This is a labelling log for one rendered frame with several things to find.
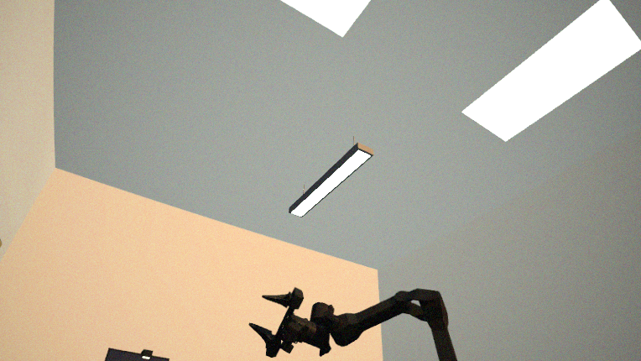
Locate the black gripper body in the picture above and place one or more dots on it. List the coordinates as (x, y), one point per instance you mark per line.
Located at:
(296, 300)

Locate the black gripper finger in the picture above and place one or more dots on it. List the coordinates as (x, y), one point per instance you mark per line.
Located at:
(264, 333)
(282, 300)

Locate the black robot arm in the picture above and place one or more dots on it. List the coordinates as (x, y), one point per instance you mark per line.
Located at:
(347, 327)

